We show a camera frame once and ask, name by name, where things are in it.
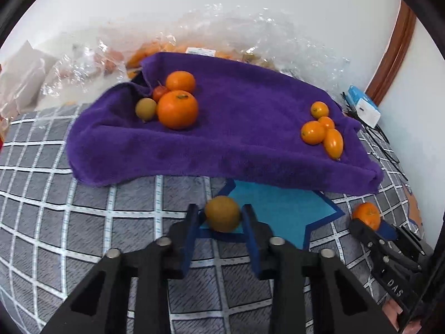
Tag oblong orange tangerine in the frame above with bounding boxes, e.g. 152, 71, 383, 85
323, 128, 344, 159

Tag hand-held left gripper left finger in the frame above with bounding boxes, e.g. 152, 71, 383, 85
42, 203, 200, 334

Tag small clear plastic bag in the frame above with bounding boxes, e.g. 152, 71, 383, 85
40, 40, 140, 103

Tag small red fruit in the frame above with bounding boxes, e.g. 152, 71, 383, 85
152, 85, 170, 104

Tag purple towel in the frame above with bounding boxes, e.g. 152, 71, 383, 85
65, 52, 385, 194

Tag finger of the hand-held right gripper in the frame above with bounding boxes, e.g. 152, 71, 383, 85
348, 218, 393, 268
379, 221, 426, 256

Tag green-brown round fruit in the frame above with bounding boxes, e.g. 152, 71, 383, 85
204, 195, 241, 233
135, 98, 158, 122

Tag white bag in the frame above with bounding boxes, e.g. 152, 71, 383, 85
0, 41, 58, 112

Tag large crumpled clear plastic bag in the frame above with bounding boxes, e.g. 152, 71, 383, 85
181, 3, 350, 87

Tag black cables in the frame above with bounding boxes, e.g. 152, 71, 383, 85
342, 92, 409, 181

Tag grey checked bed sheet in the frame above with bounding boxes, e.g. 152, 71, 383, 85
0, 102, 426, 334

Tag small orange tangerine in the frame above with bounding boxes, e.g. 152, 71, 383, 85
165, 71, 196, 93
310, 101, 330, 119

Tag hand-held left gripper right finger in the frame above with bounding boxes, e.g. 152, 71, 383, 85
241, 203, 399, 334

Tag mottled orange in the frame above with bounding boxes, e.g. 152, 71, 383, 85
352, 202, 382, 231

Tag large orange with stem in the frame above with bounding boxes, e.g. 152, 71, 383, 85
156, 90, 199, 130

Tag person's right hand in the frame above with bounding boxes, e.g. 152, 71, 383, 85
380, 299, 423, 334

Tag wooden door frame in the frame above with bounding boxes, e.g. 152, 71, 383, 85
365, 0, 418, 103

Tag white and blue tissue pack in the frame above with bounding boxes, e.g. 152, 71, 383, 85
347, 84, 382, 128

